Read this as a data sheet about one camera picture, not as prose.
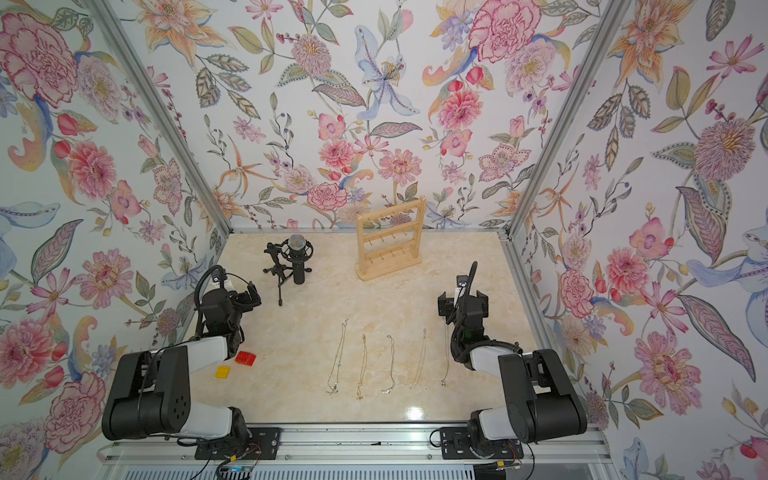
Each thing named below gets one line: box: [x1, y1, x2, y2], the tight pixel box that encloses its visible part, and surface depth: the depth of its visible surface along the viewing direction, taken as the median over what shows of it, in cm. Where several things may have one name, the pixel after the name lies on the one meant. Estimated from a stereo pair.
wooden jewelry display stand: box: [355, 196, 426, 281], surface depth 107 cm
